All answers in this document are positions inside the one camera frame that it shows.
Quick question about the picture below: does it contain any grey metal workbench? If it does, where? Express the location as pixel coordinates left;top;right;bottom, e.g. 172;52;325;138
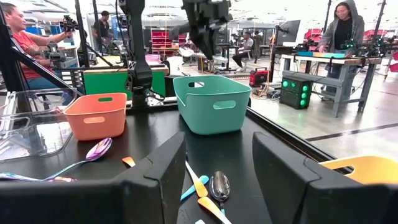
280;53;382;118

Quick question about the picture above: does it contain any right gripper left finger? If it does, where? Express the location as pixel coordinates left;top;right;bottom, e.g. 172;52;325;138
0;131;188;224

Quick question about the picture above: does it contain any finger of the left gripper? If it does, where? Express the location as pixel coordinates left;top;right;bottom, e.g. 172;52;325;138
169;24;197;40
194;30;218;62

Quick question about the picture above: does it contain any clear plastic tray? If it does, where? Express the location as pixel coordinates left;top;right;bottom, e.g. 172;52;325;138
0;87;78;163

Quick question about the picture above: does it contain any red storage bin shelf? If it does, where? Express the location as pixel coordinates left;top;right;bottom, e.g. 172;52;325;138
150;29;187;57

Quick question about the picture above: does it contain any black handheld device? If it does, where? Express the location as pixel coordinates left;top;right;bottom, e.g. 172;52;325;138
58;14;79;33

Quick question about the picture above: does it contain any black rig frame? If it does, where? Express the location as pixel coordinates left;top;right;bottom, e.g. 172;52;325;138
0;4;85;98

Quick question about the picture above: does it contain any teal plastic bin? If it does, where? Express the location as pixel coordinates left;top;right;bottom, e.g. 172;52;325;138
172;75;252;136

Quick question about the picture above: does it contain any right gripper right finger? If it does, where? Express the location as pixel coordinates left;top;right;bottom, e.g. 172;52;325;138
251;131;398;224

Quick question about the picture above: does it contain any black spoon teal handle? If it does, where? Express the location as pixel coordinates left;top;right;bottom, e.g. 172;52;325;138
180;174;210;202

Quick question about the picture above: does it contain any yellow plastic bin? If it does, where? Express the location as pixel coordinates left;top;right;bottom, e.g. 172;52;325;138
319;156;398;187

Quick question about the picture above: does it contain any green panel workbench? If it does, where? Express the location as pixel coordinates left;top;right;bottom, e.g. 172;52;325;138
83;63;170;101

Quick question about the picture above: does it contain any orange plastic bin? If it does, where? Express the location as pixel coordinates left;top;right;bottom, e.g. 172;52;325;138
63;92;128;142

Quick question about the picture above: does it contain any white bucket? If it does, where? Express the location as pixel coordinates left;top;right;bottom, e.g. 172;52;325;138
167;55;185;76

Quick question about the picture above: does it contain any red black power station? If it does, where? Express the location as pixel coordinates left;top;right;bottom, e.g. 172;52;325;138
248;67;269;88

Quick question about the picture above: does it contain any black monitor on pole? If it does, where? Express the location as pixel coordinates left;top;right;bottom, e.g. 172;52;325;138
275;19;302;47

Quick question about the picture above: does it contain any teal board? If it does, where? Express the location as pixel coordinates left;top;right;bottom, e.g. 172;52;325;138
296;50;346;59

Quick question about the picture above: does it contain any person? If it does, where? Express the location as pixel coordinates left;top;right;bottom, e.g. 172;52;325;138
92;10;115;54
232;30;255;68
0;2;78;91
318;0;366;98

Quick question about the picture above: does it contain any black computer tower with lights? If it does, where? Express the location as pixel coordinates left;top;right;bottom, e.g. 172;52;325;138
279;75;313;111

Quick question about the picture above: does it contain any silver spoon teal diamond handle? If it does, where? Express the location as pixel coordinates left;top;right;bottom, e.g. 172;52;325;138
208;170;231;217

